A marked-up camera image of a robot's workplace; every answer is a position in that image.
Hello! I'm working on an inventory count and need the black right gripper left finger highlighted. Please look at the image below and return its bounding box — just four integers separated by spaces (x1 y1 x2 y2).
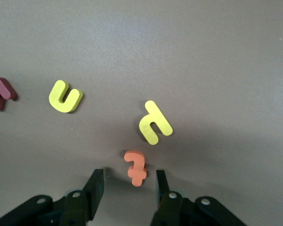
60 169 105 226

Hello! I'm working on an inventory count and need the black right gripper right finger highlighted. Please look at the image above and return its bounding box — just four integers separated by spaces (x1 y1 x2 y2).
150 169 191 226

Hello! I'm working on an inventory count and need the orange letter t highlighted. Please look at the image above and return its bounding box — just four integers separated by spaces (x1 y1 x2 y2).
124 150 147 187

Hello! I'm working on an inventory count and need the yellow letter h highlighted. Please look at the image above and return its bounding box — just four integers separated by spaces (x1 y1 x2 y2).
139 100 174 145

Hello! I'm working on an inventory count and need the yellow letter u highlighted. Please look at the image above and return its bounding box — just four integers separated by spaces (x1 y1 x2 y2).
48 80 83 113

